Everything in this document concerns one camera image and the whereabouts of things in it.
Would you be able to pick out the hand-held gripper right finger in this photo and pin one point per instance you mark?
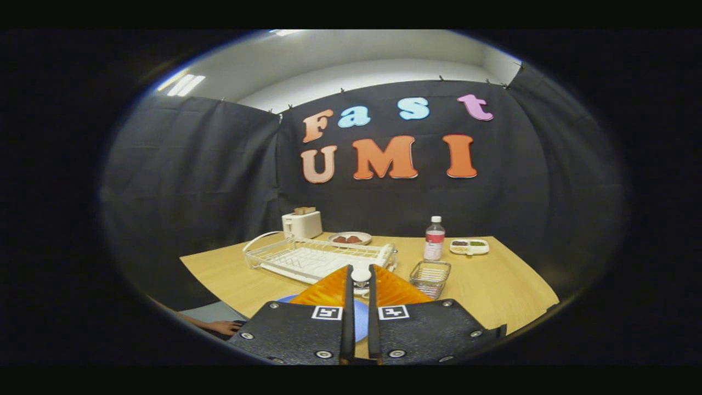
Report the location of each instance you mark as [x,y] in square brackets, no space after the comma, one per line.
[374,329]

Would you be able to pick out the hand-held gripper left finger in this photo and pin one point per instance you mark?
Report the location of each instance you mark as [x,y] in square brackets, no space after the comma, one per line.
[347,329]

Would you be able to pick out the blue plate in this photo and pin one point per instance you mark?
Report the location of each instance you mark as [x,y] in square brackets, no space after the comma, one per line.
[361,321]

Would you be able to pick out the white oval dish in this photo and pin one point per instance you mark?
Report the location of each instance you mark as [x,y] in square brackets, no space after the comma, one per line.
[367,237]

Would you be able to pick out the white divided snack dish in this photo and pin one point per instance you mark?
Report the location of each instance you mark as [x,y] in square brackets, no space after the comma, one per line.
[469,250]

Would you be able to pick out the clear bottle with red label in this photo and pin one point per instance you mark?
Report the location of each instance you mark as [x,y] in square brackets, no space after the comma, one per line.
[434,244]

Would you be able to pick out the white toaster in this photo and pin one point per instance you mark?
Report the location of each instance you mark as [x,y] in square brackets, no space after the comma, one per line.
[301,225]

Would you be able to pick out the brown toast slice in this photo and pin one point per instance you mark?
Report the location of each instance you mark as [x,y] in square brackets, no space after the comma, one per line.
[304,210]

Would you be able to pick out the person's grey trousers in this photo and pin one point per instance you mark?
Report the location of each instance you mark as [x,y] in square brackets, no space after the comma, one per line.
[214,311]

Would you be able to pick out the black backdrop cloth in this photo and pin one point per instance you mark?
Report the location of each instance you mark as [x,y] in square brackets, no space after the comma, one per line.
[192,175]

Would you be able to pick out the ceiling light panel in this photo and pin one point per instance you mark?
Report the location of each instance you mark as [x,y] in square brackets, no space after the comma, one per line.
[186,85]

